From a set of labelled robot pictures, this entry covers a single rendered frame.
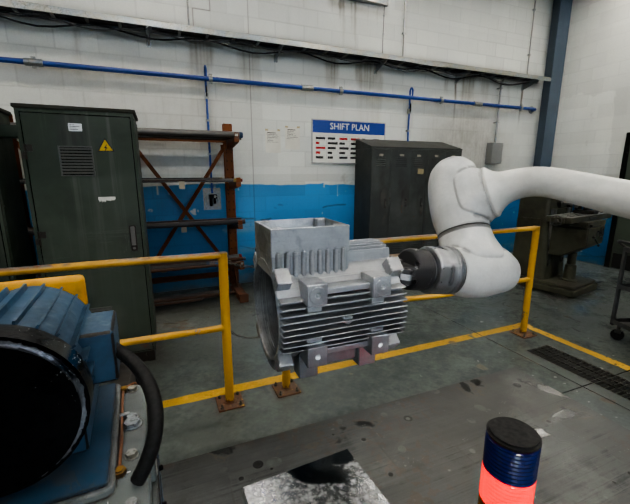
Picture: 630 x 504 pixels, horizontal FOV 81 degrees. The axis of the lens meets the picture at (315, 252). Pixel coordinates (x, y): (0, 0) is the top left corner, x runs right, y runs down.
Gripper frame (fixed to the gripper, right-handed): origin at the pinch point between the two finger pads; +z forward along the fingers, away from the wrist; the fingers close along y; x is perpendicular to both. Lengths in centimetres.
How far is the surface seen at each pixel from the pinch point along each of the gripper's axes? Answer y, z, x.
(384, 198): -403, -266, -12
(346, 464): -6.7, -14.1, 44.3
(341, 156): -447, -211, -66
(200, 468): -31, 13, 59
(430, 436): -19, -48, 52
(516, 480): 28.0, -15.3, 18.5
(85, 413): 9.3, 31.0, 15.6
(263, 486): -7.7, 3.5, 46.4
